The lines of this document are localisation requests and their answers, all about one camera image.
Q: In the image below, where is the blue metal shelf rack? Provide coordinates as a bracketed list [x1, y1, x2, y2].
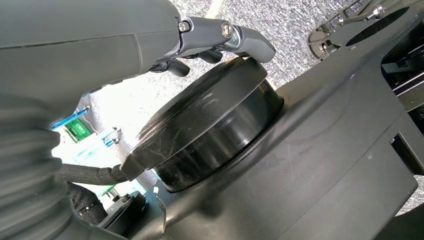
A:
[49, 105, 121, 148]

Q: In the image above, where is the green plastic crate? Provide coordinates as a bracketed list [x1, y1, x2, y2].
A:
[64, 118, 93, 143]

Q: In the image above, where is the black cylindrical joint housing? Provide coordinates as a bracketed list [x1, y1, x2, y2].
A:
[120, 56, 285, 194]

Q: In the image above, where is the black robot lower body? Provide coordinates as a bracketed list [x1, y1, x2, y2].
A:
[130, 0, 424, 240]

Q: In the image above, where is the black braided cable sleeve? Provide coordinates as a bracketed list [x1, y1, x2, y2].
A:
[55, 163, 129, 186]
[65, 181, 110, 227]

